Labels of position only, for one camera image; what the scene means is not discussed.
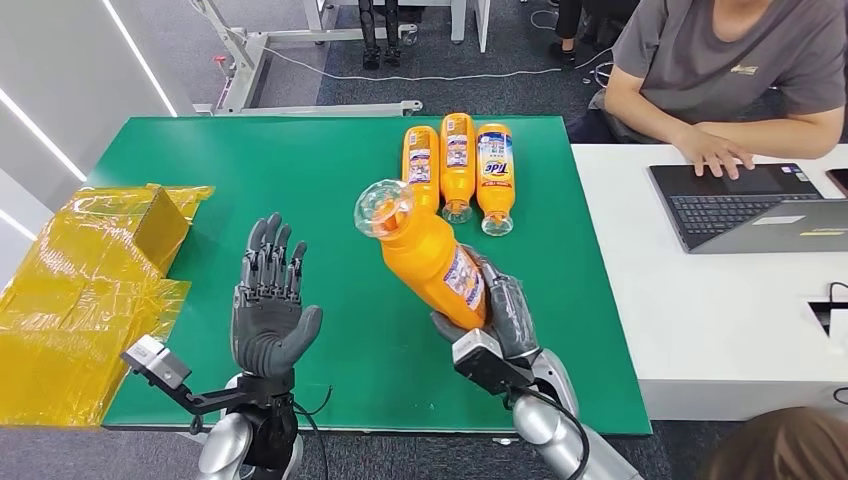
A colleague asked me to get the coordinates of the person's right hand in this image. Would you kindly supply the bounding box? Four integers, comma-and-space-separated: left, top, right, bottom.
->
674, 125, 757, 181

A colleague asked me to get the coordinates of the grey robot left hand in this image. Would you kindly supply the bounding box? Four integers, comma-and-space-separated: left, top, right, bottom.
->
230, 211, 325, 380

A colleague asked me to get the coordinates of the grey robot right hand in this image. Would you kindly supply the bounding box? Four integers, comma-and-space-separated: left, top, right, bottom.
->
430, 243, 541, 362

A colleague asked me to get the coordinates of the orange detergent bottle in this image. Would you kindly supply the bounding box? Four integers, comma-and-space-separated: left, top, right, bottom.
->
352, 178, 488, 331
475, 122, 516, 238
401, 124, 441, 217
439, 112, 477, 225

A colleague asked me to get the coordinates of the dark grey laptop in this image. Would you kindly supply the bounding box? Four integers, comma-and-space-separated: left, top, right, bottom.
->
647, 162, 848, 256

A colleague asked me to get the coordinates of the person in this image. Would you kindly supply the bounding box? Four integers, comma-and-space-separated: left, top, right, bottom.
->
695, 405, 848, 480
548, 0, 601, 68
566, 0, 848, 181

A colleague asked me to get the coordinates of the green table mat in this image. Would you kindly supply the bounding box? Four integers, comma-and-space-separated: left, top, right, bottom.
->
86, 115, 654, 437

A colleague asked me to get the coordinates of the white desk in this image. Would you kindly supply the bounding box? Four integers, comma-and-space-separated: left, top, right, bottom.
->
301, 0, 493, 54
570, 142, 848, 422

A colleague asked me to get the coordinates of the yellow film wrapped cardboard box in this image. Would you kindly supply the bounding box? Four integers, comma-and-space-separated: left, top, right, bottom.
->
0, 184, 217, 429

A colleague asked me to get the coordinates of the standing humanoid robot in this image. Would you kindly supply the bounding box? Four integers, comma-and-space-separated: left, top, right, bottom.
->
357, 0, 402, 71

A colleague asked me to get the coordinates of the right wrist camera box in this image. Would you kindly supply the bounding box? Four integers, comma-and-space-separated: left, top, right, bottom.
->
452, 327, 535, 397

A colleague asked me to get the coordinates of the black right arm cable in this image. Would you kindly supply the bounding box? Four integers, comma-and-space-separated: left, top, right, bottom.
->
506, 386, 592, 480

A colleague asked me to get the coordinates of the white metal hoist frame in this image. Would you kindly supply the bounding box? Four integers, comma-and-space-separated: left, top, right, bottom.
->
187, 0, 424, 119

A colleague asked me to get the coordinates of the white floor cable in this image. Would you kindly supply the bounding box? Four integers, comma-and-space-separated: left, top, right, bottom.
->
261, 42, 614, 84

